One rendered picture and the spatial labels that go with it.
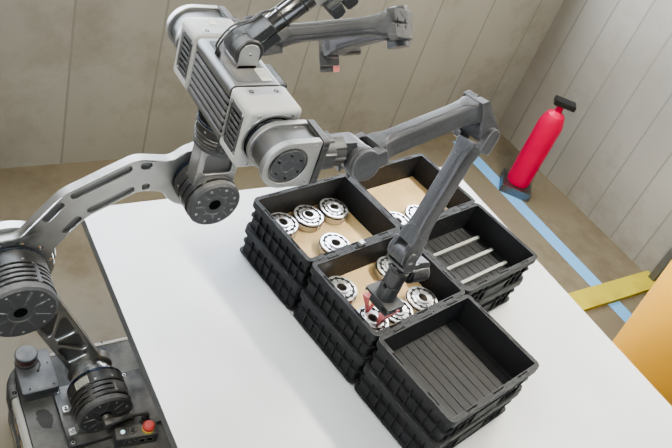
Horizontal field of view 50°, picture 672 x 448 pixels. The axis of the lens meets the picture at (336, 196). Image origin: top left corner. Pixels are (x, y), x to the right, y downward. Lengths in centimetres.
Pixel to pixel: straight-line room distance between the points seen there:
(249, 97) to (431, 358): 99
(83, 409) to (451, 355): 109
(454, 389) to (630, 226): 276
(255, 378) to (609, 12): 336
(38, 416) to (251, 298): 75
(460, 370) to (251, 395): 60
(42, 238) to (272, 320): 72
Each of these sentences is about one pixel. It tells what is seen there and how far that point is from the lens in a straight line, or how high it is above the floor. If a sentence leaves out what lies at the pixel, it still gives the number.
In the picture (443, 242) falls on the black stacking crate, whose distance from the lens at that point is 253.
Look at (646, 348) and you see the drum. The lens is 361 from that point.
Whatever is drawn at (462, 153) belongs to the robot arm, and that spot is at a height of 142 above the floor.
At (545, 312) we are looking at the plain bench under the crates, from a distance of 272.
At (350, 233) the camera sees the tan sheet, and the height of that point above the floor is 83.
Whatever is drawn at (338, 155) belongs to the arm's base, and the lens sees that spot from 156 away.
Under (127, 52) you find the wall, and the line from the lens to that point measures 343.
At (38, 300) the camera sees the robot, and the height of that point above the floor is 92.
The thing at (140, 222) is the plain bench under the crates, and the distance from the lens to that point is 239.
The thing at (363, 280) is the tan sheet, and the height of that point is 83.
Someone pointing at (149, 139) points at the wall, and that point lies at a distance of 376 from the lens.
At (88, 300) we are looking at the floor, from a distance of 308.
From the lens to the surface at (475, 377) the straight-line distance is 215.
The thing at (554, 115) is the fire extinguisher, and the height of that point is 58.
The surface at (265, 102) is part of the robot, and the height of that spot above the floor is 153.
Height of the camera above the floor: 231
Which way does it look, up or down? 36 degrees down
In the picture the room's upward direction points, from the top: 21 degrees clockwise
